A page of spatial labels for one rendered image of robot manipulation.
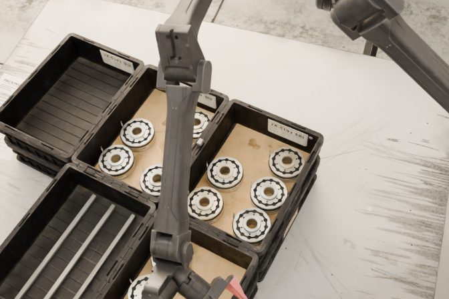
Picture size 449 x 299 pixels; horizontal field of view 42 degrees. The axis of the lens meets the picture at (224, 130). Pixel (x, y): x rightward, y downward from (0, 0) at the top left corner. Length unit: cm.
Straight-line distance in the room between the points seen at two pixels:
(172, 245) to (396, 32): 61
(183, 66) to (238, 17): 207
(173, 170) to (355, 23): 47
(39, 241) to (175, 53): 74
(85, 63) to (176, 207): 91
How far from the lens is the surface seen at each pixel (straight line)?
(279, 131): 170
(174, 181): 122
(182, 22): 118
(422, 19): 334
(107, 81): 194
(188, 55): 117
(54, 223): 171
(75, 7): 241
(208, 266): 157
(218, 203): 161
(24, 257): 169
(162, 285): 124
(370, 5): 102
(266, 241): 148
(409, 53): 107
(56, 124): 189
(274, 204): 160
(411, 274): 175
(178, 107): 120
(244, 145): 173
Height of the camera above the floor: 229
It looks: 56 degrees down
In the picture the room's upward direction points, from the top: 5 degrees counter-clockwise
